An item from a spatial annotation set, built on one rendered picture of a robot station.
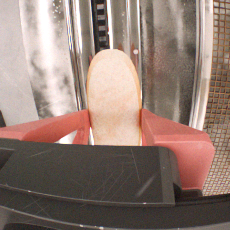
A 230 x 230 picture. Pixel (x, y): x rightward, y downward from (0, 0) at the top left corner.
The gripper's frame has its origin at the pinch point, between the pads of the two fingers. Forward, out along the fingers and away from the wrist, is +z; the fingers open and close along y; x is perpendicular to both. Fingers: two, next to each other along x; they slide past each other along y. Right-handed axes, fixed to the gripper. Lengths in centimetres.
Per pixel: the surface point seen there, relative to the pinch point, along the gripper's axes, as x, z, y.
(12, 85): 0.7, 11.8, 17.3
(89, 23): -6.5, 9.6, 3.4
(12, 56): -3.7, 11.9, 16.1
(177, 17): -6.9, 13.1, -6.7
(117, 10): -7.7, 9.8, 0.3
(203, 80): -1.1, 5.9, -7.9
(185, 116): 6.8, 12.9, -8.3
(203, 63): -2.7, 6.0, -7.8
